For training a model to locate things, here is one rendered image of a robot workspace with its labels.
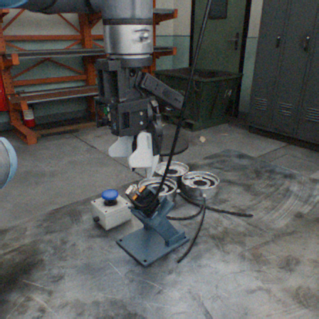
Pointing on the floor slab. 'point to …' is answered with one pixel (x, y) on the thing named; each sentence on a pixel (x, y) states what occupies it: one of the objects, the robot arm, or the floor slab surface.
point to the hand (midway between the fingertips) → (143, 167)
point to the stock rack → (90, 54)
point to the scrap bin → (200, 95)
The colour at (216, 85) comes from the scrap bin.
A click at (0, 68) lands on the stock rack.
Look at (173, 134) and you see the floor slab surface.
